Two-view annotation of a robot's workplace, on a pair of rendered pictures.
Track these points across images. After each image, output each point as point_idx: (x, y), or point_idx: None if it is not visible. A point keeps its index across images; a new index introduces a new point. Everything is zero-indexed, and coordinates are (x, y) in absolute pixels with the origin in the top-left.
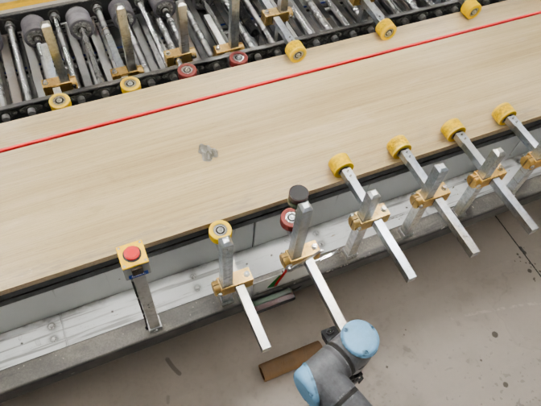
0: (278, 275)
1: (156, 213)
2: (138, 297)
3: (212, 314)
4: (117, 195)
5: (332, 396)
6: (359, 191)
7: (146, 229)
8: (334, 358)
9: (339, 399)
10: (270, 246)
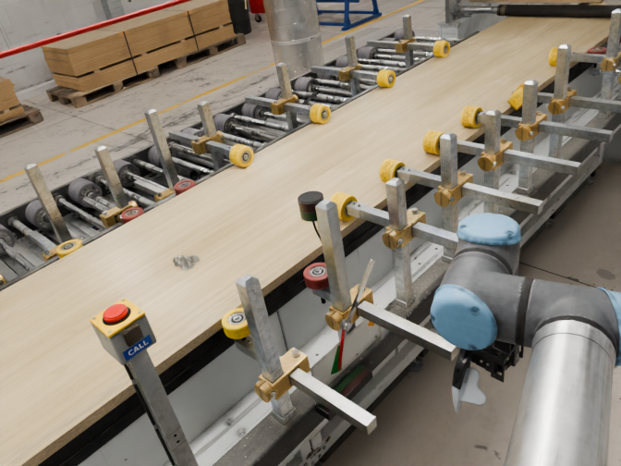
0: (336, 346)
1: None
2: (156, 424)
3: (275, 441)
4: (86, 344)
5: (507, 295)
6: (377, 213)
7: None
8: (473, 259)
9: (520, 293)
10: (310, 346)
